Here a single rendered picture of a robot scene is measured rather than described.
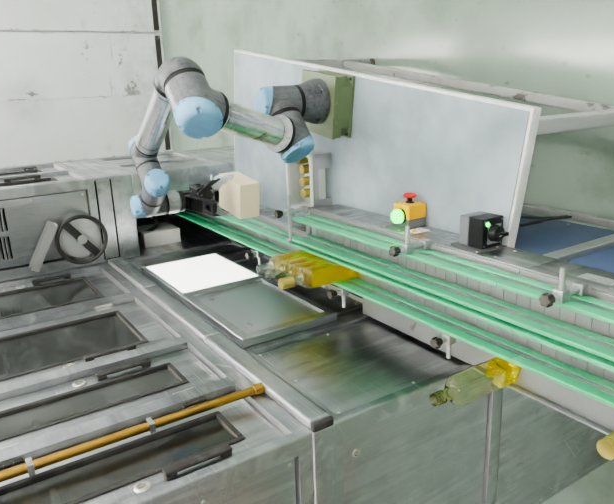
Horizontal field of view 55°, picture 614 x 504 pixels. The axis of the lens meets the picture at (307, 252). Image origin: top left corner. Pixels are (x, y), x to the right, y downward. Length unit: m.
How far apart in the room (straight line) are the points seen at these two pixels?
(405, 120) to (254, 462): 1.09
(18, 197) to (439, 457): 1.85
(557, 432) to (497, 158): 0.93
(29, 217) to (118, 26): 3.18
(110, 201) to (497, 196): 1.68
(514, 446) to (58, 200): 1.95
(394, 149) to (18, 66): 3.95
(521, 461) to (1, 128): 4.52
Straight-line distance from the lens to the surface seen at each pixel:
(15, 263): 2.70
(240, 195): 2.02
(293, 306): 1.97
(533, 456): 2.06
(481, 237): 1.59
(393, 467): 1.60
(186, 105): 1.57
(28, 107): 5.40
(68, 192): 2.68
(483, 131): 1.66
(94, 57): 5.52
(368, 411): 1.44
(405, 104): 1.87
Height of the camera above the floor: 2.01
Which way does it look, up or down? 31 degrees down
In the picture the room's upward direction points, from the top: 102 degrees counter-clockwise
